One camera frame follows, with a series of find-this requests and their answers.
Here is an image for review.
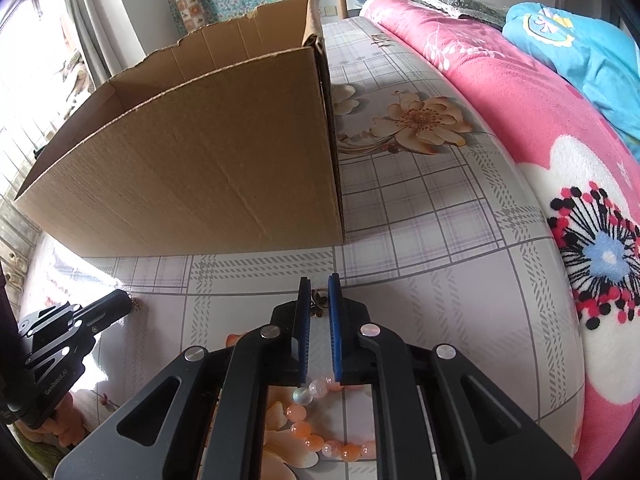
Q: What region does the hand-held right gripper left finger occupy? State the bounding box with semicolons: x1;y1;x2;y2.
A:
75;276;313;480

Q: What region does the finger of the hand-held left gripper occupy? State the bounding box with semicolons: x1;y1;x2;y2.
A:
75;289;133;337

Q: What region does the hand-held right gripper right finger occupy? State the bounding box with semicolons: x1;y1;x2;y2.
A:
327;272;583;480

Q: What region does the orange bead bracelet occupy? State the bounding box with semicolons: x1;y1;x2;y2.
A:
272;375;378;461

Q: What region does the brown cardboard box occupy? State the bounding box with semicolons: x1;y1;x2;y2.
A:
14;0;347;258

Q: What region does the person's left hand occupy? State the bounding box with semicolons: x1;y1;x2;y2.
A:
15;402;76;448

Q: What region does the plaid floral bed sheet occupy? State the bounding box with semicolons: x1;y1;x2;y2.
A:
20;15;586;480

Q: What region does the grey curtain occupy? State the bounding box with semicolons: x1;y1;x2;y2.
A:
55;0;113;93

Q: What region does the pink flower blanket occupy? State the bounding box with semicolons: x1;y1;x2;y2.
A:
360;0;640;480

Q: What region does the dark green pillow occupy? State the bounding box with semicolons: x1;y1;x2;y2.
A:
404;0;511;31

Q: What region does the blue cartoon blanket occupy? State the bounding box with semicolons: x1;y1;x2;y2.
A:
502;2;640;161

